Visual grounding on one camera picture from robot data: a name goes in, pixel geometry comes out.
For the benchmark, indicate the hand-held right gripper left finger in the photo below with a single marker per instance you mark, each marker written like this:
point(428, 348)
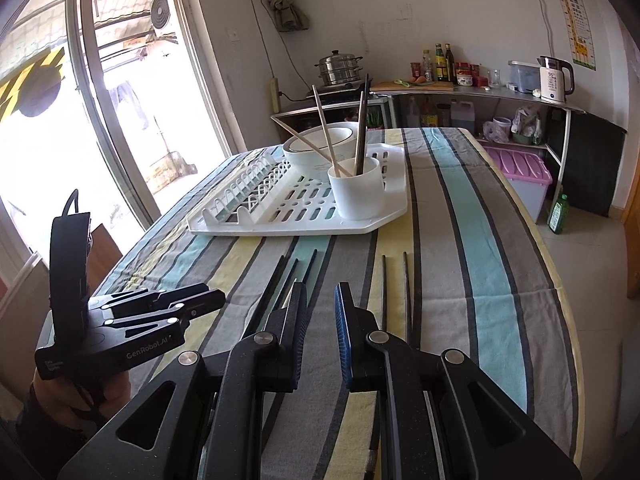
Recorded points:
point(295, 340)

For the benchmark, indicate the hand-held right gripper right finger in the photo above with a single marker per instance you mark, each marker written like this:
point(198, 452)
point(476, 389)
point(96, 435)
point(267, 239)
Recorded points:
point(345, 340)

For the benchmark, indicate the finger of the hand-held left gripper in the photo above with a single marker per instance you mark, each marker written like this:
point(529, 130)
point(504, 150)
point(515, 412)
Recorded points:
point(165, 316)
point(150, 296)

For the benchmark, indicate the white cup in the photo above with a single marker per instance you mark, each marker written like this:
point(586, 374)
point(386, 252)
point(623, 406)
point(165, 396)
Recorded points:
point(357, 195)

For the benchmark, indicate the person's left hand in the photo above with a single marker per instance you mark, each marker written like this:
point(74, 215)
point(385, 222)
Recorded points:
point(117, 385)

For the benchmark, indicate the brown wooden board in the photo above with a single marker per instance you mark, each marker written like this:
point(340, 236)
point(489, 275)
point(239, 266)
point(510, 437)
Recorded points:
point(105, 242)

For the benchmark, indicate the striped tablecloth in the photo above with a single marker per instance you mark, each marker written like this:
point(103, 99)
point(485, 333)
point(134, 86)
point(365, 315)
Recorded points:
point(450, 260)

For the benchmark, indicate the white plastic dish rack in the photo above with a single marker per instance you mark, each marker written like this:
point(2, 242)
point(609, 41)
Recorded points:
point(300, 205)

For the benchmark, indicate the white ceramic bowl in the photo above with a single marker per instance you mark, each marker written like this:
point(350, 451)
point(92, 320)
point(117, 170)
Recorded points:
point(340, 135)
point(305, 160)

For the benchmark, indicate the yellow and black sign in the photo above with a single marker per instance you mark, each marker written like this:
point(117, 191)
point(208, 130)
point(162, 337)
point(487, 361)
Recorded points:
point(35, 90)

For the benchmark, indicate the pink lid storage box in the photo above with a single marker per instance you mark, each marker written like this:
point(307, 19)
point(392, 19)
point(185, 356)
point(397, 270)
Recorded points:
point(520, 170)

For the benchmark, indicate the green plastic bottle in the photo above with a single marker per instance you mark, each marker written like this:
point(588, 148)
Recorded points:
point(557, 215)

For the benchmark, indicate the black gas stove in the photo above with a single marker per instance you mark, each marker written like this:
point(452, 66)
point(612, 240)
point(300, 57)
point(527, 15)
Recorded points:
point(340, 90)

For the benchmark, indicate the dark plastic jug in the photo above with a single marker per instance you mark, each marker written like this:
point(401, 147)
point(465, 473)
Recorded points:
point(462, 111)

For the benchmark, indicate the wooden cutting board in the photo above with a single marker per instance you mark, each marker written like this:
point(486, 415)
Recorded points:
point(435, 87)

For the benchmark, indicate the stainless steamer pot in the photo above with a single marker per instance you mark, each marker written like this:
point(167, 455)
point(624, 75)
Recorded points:
point(339, 67)

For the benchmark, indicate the red sauce jar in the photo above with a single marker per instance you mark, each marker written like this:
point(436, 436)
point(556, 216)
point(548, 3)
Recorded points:
point(415, 72)

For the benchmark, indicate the plastic bags under counter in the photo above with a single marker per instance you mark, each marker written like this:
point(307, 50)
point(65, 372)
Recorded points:
point(527, 127)

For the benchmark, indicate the outdoor air conditioner unit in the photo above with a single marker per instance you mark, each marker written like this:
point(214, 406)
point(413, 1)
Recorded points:
point(161, 12)

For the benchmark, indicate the clear glass bottle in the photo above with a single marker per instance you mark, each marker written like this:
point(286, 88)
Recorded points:
point(426, 67)

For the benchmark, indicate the dark oil bottle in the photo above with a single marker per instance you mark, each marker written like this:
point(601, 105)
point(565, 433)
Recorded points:
point(450, 67)
point(440, 65)

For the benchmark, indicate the metal counter shelf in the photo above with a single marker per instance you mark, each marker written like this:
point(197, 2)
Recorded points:
point(500, 91)

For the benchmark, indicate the small drinking glass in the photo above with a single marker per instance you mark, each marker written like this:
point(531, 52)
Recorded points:
point(494, 79)

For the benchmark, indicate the black panel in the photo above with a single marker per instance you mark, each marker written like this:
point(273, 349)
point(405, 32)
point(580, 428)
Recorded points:
point(590, 160)

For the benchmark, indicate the grey plastic container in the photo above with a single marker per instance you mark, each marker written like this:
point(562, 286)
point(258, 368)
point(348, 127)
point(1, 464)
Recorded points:
point(522, 77)

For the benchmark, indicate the white electric kettle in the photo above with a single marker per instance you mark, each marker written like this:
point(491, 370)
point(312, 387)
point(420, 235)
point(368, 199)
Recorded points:
point(552, 85)

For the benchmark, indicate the sliding glass door frame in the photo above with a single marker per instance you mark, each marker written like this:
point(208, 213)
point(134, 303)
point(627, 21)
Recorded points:
point(102, 85)

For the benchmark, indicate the wall power strip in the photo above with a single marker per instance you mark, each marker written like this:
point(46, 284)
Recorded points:
point(274, 95)

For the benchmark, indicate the giraffe wall poster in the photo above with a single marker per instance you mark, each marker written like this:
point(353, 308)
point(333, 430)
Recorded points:
point(577, 25)

